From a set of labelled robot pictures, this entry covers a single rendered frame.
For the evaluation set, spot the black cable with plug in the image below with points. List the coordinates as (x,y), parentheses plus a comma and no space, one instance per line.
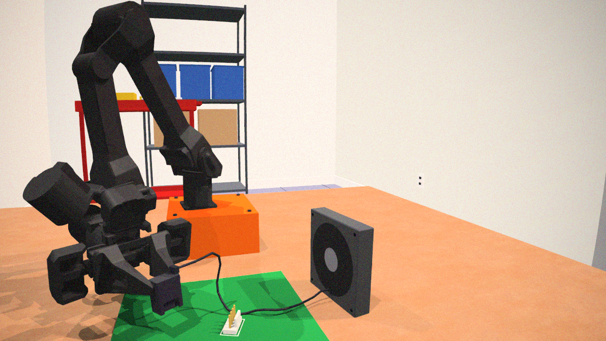
(168,293)

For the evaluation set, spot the green circuit board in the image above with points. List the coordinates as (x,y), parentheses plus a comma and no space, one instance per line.
(204,318)

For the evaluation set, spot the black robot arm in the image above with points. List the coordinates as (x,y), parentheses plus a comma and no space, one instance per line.
(122,33)

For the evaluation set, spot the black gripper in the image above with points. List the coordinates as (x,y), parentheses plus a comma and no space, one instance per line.
(113,267)

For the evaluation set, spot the dark grey computer fan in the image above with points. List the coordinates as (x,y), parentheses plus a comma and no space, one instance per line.
(341,259)

